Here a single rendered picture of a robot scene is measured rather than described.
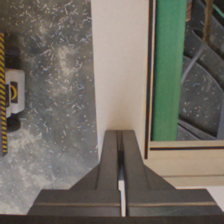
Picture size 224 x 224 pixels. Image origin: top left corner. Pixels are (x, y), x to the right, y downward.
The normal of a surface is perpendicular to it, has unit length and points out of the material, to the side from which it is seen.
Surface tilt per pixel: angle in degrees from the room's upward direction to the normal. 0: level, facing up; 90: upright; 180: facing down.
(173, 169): 90
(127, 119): 0
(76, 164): 0
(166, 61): 0
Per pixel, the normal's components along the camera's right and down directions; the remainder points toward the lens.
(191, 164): -0.02, -0.96
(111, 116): -0.03, 0.27
